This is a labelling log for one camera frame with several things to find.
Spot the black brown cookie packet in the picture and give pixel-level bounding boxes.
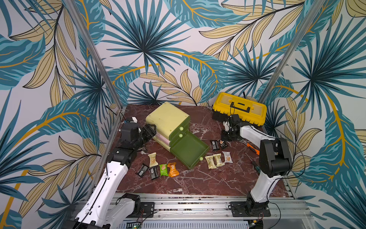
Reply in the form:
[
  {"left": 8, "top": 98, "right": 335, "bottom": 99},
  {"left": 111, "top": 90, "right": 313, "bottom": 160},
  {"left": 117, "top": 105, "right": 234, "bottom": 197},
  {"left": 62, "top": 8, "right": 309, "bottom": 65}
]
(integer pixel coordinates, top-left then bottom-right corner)
[{"left": 219, "top": 140, "right": 228, "bottom": 149}]

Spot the white cookie packet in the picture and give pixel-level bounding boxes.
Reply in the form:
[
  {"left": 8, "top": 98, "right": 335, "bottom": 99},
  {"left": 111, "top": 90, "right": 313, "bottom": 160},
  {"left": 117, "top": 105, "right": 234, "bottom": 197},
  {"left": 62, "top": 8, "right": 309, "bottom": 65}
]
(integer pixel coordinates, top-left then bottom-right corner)
[{"left": 223, "top": 151, "right": 233, "bottom": 163}]

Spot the cream cookie packet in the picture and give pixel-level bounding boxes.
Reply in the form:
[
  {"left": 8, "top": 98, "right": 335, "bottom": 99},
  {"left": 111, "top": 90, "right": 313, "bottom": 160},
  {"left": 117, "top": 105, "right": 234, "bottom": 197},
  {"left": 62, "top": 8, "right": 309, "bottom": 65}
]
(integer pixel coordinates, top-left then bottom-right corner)
[
  {"left": 148, "top": 152, "right": 159, "bottom": 168},
  {"left": 205, "top": 155, "right": 217, "bottom": 169},
  {"left": 213, "top": 154, "right": 225, "bottom": 167}
]

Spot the green cookie packet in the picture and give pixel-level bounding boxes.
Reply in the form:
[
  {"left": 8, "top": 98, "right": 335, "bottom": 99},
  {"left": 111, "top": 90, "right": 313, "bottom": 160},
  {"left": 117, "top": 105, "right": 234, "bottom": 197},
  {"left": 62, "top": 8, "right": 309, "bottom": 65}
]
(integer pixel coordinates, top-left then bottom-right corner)
[{"left": 159, "top": 164, "right": 169, "bottom": 177}]

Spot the orange cookie packet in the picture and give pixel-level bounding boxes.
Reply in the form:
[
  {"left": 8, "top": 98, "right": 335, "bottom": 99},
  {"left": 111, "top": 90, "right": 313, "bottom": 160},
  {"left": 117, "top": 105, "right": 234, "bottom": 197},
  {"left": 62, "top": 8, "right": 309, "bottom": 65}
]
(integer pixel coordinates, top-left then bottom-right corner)
[{"left": 167, "top": 162, "right": 180, "bottom": 177}]

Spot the green drawer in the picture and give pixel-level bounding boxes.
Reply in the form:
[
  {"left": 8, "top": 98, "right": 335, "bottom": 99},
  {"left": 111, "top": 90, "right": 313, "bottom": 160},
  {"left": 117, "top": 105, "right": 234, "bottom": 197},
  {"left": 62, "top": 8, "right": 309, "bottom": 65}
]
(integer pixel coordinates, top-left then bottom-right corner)
[{"left": 173, "top": 122, "right": 190, "bottom": 131}]

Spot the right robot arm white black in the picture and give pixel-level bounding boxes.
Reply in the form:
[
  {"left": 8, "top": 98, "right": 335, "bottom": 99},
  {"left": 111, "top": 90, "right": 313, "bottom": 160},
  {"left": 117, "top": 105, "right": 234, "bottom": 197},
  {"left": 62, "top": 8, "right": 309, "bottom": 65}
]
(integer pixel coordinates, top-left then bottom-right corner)
[{"left": 218, "top": 114, "right": 293, "bottom": 217}]

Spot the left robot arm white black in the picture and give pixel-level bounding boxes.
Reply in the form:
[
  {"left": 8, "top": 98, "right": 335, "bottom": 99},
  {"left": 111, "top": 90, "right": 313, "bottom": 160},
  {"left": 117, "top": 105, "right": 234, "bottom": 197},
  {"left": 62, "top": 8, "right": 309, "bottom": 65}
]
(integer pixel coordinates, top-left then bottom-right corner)
[{"left": 62, "top": 118, "right": 157, "bottom": 229}]

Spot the light green drawer cabinet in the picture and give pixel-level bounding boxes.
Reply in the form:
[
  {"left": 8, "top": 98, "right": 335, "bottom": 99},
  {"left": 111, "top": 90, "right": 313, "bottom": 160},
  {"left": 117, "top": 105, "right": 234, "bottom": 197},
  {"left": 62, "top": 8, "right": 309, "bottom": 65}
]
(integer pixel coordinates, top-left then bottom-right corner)
[{"left": 145, "top": 102, "right": 191, "bottom": 151}]

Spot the yellow black toolbox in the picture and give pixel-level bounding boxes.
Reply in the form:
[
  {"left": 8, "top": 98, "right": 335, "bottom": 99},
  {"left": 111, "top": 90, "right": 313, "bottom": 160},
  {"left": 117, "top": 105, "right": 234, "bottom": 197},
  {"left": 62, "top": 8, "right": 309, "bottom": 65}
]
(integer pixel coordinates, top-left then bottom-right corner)
[{"left": 212, "top": 93, "right": 267, "bottom": 127}]

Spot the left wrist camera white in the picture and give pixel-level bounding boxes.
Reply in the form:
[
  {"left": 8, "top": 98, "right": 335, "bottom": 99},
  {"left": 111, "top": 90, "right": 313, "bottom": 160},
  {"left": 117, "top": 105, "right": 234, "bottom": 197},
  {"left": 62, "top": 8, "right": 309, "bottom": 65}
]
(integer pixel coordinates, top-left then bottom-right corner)
[{"left": 125, "top": 116, "right": 138, "bottom": 123}]

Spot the green handled screwdriver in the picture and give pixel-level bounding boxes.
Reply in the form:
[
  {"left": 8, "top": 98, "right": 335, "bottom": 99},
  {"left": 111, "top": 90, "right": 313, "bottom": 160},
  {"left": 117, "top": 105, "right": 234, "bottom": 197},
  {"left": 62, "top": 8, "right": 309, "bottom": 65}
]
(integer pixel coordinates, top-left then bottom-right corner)
[{"left": 251, "top": 161, "right": 261, "bottom": 175}]

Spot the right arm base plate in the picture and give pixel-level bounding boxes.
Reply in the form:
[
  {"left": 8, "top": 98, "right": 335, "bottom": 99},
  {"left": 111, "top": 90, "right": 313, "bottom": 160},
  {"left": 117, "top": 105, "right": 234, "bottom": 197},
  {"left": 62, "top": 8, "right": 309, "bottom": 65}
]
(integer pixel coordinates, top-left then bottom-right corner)
[{"left": 228, "top": 201, "right": 271, "bottom": 219}]

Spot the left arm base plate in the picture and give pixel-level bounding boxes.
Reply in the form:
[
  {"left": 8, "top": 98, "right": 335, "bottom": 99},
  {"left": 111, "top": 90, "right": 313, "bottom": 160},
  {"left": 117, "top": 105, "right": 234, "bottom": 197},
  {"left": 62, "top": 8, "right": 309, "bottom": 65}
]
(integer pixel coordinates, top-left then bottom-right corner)
[{"left": 115, "top": 193, "right": 155, "bottom": 219}]

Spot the aluminium front rail frame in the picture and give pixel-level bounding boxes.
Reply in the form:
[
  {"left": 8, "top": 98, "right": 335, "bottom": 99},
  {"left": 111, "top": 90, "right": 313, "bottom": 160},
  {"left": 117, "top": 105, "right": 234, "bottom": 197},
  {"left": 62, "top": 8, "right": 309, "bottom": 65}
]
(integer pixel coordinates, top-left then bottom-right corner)
[{"left": 67, "top": 193, "right": 312, "bottom": 229}]

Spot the left metal corner post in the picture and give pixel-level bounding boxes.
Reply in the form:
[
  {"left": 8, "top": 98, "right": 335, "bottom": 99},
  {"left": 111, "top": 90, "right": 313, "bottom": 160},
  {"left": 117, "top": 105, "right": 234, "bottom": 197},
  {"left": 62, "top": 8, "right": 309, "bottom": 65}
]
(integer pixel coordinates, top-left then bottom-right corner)
[{"left": 64, "top": 0, "right": 123, "bottom": 111}]

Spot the metal corner post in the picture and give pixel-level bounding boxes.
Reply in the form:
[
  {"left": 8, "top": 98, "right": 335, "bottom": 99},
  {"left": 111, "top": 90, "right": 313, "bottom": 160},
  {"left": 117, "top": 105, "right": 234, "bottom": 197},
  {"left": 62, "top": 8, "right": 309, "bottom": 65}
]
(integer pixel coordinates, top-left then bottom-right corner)
[
  {"left": 64, "top": 0, "right": 123, "bottom": 111},
  {"left": 258, "top": 0, "right": 325, "bottom": 104}
]

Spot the right metal corner post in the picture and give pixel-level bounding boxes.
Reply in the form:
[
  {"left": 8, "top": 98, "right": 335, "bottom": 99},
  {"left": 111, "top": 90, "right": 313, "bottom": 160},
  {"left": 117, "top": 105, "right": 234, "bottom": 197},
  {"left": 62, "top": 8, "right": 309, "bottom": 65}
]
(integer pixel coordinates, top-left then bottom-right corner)
[{"left": 258, "top": 0, "right": 325, "bottom": 104}]

